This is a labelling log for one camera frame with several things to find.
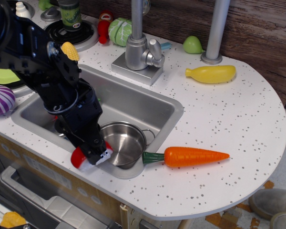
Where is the green toy cabbage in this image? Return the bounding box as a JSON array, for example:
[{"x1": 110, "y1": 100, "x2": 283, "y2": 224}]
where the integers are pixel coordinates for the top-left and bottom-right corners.
[{"x1": 108, "y1": 18, "x2": 132, "y2": 47}]

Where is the yellow object bottom left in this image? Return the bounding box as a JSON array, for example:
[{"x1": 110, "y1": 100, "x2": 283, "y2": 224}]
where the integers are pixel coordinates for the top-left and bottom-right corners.
[{"x1": 0, "y1": 212, "x2": 26, "y2": 229}]

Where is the orange toy carrot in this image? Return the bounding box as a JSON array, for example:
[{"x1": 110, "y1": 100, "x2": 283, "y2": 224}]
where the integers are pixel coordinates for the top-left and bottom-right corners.
[{"x1": 142, "y1": 146, "x2": 230, "y2": 167}]

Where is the red toy ketchup bottle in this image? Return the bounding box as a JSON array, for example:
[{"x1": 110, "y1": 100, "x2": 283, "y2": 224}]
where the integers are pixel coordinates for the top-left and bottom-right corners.
[{"x1": 97, "y1": 10, "x2": 113, "y2": 44}]

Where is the back right stove burner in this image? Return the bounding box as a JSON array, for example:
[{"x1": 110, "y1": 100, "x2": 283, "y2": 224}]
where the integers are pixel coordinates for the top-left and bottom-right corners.
[{"x1": 44, "y1": 20, "x2": 99, "y2": 52}]

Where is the front stove burner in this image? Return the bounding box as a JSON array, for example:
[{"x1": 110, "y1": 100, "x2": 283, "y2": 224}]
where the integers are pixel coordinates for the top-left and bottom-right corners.
[{"x1": 1, "y1": 81, "x2": 34, "y2": 98}]

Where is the silver toy faucet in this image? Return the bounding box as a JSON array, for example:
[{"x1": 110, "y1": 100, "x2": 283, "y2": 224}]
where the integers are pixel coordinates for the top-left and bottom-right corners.
[{"x1": 111, "y1": 0, "x2": 165, "y2": 85}]

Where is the stove burner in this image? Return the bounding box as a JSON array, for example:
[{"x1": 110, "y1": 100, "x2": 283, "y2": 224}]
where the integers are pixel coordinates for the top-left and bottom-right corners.
[
  {"x1": 44, "y1": 20, "x2": 99, "y2": 52},
  {"x1": 1, "y1": 81, "x2": 34, "y2": 98}
]

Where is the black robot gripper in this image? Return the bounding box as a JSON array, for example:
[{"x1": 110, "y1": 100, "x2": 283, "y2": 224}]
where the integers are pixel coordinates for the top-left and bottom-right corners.
[{"x1": 44, "y1": 80, "x2": 110, "y2": 165}]

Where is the green toy pear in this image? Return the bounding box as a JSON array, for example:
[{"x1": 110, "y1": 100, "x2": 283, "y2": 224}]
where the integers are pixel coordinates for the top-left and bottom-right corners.
[{"x1": 183, "y1": 36, "x2": 204, "y2": 54}]

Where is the blue pot with steel lid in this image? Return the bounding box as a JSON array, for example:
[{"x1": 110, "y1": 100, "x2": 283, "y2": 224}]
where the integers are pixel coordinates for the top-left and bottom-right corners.
[{"x1": 58, "y1": 133, "x2": 68, "y2": 140}]

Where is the yellow toy squash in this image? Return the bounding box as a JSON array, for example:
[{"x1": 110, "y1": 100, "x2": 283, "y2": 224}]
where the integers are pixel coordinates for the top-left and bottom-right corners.
[{"x1": 185, "y1": 65, "x2": 236, "y2": 83}]

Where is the red white toy sushi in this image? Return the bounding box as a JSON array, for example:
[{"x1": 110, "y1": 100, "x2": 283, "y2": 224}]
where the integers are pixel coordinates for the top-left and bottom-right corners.
[{"x1": 71, "y1": 142, "x2": 113, "y2": 172}]

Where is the white toy bottle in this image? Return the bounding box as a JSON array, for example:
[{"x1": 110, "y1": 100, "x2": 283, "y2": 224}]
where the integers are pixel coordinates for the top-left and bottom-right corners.
[{"x1": 15, "y1": 1, "x2": 31, "y2": 19}]

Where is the grey metal pole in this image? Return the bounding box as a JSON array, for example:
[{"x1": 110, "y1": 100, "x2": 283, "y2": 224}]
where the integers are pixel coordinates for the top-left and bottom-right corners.
[{"x1": 201, "y1": 0, "x2": 230, "y2": 65}]

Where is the yellow toy corn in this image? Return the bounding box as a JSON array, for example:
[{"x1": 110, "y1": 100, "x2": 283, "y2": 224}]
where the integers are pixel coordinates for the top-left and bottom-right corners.
[{"x1": 61, "y1": 42, "x2": 80, "y2": 61}]

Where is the toy oven door handle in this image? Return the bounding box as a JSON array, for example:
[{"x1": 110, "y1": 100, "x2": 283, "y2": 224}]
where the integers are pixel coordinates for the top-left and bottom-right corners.
[{"x1": 0, "y1": 166, "x2": 121, "y2": 229}]

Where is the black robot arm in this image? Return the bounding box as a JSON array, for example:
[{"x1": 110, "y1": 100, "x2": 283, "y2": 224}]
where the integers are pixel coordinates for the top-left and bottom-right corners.
[{"x1": 0, "y1": 0, "x2": 111, "y2": 166}]

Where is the grey shoe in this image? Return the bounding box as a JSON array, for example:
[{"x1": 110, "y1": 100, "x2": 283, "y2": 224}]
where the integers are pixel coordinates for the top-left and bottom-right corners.
[
  {"x1": 249, "y1": 188, "x2": 286, "y2": 220},
  {"x1": 270, "y1": 212, "x2": 286, "y2": 229}
]

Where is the green toy can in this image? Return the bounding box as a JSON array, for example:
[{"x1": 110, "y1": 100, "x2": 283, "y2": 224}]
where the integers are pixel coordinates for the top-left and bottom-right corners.
[{"x1": 58, "y1": 0, "x2": 82, "y2": 31}]

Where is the small steel pan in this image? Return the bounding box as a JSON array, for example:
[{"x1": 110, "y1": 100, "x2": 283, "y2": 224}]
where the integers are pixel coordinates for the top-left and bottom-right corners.
[{"x1": 101, "y1": 121, "x2": 155, "y2": 169}]

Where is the grey stove knob top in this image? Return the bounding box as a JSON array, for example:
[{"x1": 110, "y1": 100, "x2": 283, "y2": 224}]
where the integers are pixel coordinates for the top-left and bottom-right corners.
[{"x1": 41, "y1": 6, "x2": 61, "y2": 22}]

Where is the green toy plate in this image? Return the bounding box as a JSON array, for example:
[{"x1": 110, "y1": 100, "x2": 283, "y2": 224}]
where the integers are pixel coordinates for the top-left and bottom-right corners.
[{"x1": 0, "y1": 69, "x2": 20, "y2": 85}]

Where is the purple white toy onion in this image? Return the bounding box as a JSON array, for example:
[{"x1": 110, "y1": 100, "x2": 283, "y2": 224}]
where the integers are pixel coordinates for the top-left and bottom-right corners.
[{"x1": 0, "y1": 85, "x2": 16, "y2": 115}]

